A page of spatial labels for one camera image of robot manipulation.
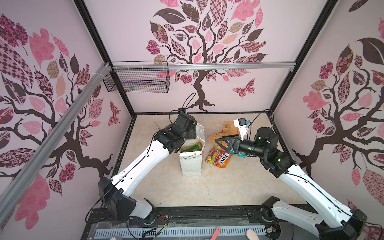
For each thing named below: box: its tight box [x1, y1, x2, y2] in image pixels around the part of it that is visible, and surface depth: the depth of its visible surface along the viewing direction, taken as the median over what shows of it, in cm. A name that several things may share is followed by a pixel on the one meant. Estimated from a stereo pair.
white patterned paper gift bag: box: [178, 124, 206, 177], surface depth 76 cm
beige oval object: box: [246, 229, 259, 240], surface depth 68 cm
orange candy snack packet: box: [206, 148, 234, 168], surface depth 92 cm
